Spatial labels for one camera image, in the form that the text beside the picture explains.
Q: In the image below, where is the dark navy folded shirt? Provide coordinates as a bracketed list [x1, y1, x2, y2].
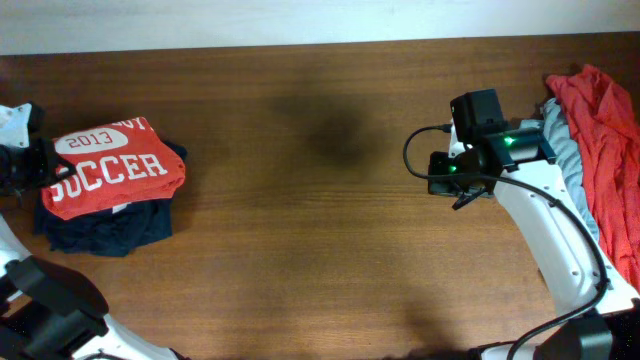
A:
[34, 142, 187, 257]

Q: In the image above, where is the right black cable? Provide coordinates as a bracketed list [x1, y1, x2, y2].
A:
[402, 124, 612, 360]

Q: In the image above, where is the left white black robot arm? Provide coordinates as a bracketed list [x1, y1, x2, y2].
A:
[1, 137, 183, 360]

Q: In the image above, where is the light blue grey shirt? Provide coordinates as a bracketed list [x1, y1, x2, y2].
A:
[520, 98, 600, 241]

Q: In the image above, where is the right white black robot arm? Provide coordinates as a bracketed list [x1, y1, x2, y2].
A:
[429, 89, 639, 359]

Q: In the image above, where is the orange FRAM t-shirt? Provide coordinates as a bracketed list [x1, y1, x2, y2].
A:
[41, 117, 186, 220]

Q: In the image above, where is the red mesh shirt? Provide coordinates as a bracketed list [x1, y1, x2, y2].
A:
[546, 65, 639, 288]

